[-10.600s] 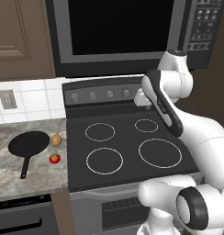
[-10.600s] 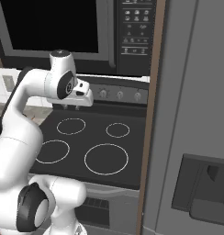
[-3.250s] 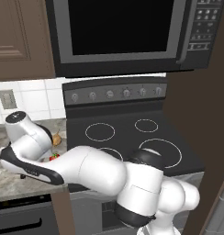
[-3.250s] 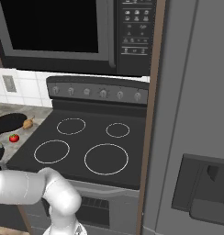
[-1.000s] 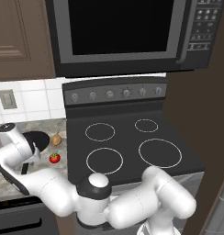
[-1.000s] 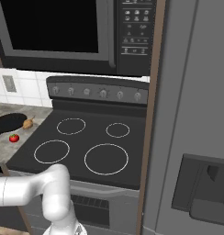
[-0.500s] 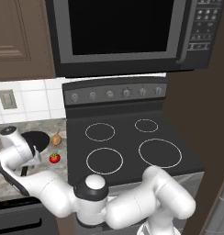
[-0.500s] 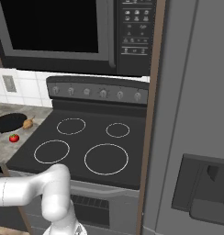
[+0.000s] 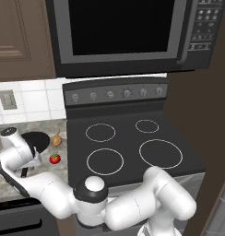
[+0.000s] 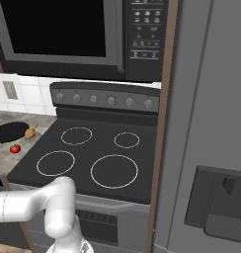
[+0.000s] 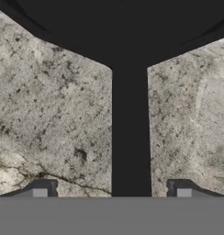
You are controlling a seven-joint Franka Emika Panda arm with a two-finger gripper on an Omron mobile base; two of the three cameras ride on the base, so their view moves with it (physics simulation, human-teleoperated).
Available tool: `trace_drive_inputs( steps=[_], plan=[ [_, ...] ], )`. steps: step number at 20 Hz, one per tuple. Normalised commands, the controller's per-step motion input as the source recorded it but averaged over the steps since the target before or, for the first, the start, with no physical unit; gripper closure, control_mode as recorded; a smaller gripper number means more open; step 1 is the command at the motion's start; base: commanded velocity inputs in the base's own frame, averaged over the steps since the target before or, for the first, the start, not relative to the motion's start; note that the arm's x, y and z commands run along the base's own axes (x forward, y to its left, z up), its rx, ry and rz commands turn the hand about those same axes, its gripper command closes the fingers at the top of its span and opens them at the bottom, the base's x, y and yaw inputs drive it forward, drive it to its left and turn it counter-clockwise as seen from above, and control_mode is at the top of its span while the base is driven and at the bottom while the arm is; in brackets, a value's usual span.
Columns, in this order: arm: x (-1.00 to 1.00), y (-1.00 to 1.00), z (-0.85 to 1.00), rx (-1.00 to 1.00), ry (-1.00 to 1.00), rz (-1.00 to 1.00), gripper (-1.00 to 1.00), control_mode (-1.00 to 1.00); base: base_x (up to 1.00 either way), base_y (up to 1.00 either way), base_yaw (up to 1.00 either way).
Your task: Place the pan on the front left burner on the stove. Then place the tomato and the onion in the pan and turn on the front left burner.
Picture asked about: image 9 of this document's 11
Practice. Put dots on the tall brown cupboard panel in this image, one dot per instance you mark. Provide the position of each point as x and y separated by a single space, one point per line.
197 92

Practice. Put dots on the grey wall socket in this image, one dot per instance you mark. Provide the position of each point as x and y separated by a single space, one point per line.
7 100

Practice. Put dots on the black pan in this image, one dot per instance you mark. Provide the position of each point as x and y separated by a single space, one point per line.
39 139

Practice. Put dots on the black stove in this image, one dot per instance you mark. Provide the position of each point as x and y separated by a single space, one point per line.
129 144

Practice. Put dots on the brown cupboard door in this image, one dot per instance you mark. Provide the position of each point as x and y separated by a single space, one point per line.
19 37

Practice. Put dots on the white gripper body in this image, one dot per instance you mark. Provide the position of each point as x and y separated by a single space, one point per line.
37 159

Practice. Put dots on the grey stove knob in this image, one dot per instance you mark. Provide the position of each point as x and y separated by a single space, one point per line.
75 98
159 91
127 93
92 96
110 94
143 92

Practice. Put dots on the brown onion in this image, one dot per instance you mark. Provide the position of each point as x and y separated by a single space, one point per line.
56 140

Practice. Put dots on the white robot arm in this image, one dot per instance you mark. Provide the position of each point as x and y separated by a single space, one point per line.
132 209

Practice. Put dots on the red tomato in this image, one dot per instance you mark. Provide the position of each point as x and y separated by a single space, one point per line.
55 159

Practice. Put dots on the dark grey drawer front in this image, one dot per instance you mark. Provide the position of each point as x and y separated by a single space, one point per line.
22 216

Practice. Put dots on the black microwave oven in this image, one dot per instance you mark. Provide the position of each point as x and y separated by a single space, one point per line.
117 27

